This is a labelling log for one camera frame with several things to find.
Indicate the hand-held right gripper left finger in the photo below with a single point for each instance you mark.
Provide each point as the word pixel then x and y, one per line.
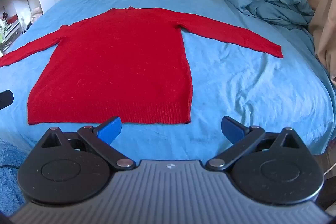
pixel 109 131

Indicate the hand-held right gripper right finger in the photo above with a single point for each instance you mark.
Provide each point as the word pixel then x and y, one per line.
pixel 232 130

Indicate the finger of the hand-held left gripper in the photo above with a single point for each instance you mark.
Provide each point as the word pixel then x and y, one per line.
pixel 5 99

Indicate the red towel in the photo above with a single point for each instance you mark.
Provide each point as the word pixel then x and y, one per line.
pixel 115 61

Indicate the blue fluffy rug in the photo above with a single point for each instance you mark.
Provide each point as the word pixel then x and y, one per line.
pixel 10 179

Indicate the white shelf unit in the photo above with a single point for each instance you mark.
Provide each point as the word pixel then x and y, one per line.
pixel 18 3

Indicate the beige curtain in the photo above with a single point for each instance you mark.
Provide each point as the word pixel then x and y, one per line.
pixel 324 16

